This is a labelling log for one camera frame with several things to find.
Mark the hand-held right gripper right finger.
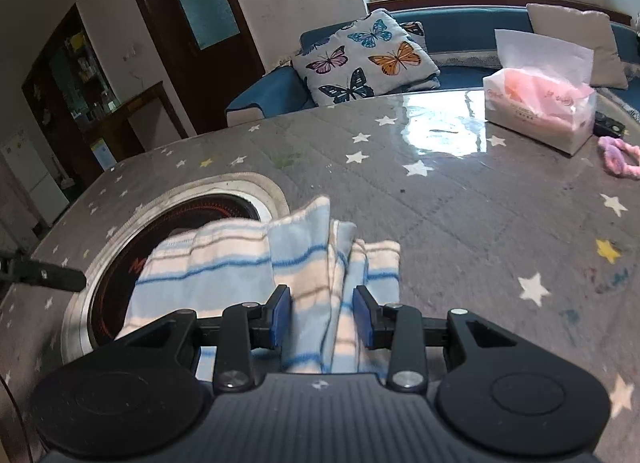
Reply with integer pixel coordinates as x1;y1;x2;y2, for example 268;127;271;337
352;284;531;392

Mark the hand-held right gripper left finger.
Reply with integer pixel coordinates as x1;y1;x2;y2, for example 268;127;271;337
114;284;292;392

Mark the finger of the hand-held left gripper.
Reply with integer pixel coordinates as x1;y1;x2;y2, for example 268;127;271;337
0;252;87;293

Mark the blue cream striped shirt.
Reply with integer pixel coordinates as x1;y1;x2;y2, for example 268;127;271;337
114;196;402;386

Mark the white refrigerator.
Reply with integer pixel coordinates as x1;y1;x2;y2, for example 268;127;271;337
0;128;71;226

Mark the round built-in table stove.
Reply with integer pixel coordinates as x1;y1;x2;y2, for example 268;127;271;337
61;172;291;364

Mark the grey star-print tablecloth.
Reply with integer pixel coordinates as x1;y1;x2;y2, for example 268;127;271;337
0;86;640;463

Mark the white box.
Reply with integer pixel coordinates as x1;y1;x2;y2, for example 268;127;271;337
90;138;118;171

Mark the wooden side desk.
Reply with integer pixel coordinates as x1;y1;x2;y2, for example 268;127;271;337
82;82;188;174

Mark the dark display cabinet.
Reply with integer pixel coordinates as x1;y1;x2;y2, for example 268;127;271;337
21;3;126;144

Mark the blue sofa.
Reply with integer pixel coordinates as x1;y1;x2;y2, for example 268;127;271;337
225;7;640;126

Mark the butterfly print pillow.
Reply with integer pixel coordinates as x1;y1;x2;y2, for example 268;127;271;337
291;8;441;106

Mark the pink tissue pack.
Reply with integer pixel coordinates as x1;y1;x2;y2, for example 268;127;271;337
482;29;598;156

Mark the pink hair scrunchie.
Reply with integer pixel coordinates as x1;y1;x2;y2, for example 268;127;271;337
597;136;640;175

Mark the dark wooden door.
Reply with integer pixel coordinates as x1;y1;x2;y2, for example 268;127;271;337
120;0;266;136

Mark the small black box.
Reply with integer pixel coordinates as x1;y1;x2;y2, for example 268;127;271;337
594;113;626;137

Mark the beige pillow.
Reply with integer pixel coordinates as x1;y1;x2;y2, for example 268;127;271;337
526;3;630;90

